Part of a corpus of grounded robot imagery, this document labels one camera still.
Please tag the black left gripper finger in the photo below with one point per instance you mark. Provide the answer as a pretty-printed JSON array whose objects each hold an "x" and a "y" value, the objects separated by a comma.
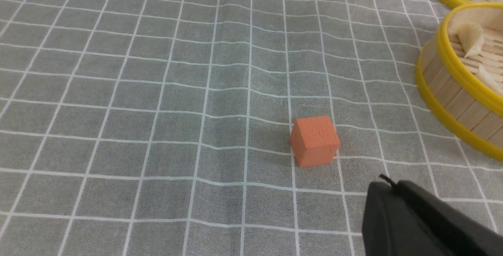
[{"x": 403, "y": 219}]

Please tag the white dumpling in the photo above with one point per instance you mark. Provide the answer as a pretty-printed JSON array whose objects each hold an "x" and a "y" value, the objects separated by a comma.
[
  {"x": 485, "y": 77},
  {"x": 470, "y": 38}
]

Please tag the yellow bamboo steamer tray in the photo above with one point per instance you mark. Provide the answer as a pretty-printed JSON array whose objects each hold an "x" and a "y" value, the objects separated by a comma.
[{"x": 447, "y": 79}]

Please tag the orange cube block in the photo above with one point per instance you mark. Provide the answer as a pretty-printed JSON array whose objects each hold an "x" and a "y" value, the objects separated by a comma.
[{"x": 314, "y": 141}]

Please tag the grey checked tablecloth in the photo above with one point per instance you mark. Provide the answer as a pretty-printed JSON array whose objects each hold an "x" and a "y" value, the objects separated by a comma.
[{"x": 162, "y": 127}]

